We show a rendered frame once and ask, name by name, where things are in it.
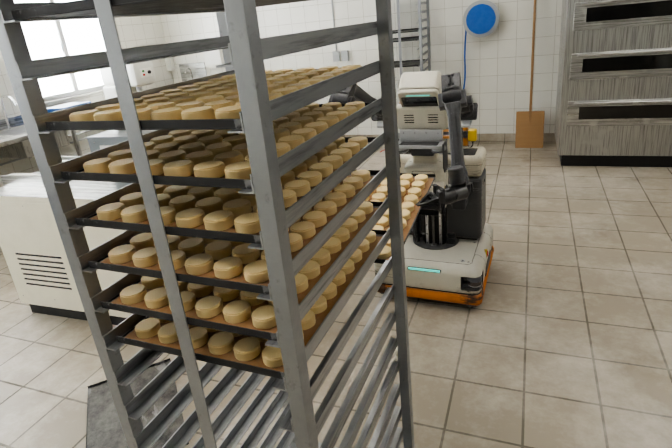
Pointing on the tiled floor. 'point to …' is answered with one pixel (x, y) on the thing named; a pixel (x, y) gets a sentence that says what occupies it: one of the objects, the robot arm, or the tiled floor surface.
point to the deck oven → (615, 56)
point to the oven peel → (530, 135)
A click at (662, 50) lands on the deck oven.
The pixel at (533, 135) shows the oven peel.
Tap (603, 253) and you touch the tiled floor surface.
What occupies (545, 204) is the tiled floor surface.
